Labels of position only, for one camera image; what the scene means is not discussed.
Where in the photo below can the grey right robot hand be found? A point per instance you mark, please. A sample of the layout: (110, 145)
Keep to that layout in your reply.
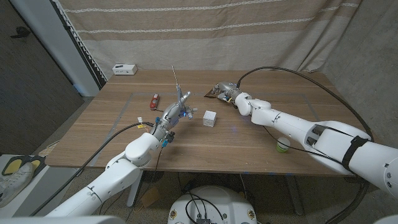
(228, 90)

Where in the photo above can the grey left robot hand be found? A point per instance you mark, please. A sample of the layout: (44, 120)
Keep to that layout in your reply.
(169, 115)

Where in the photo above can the brown paper bag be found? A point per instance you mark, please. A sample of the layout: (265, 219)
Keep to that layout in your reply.
(209, 94)

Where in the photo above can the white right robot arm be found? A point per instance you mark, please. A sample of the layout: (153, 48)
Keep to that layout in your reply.
(311, 130)

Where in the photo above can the white cube block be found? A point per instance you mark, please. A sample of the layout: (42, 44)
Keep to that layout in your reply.
(209, 119)

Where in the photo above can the white and green ball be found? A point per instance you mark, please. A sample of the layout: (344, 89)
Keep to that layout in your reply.
(282, 146)

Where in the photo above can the small red pocket tool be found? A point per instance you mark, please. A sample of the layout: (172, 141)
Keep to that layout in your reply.
(154, 101)

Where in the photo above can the beige striped curtain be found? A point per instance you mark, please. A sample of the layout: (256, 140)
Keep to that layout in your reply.
(199, 37)

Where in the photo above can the white power strip box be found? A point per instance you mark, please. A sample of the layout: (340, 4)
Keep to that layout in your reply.
(124, 69)

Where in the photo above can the brown cardboard piece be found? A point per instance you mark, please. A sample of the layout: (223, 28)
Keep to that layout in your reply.
(150, 197)

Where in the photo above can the white table leg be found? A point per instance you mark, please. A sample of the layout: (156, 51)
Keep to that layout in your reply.
(133, 196)
(293, 193)

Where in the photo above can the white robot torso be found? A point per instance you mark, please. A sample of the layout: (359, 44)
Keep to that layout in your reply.
(224, 199)

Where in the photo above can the black triangle-edged trim strip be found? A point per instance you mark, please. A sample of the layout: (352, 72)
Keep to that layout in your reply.
(81, 46)

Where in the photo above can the yellow black pad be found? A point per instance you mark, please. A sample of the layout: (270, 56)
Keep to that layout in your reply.
(12, 166)
(38, 163)

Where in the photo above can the white sneaker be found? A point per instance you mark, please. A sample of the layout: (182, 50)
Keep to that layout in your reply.
(12, 183)

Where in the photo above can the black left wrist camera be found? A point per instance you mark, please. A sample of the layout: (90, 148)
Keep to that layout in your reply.
(170, 136)

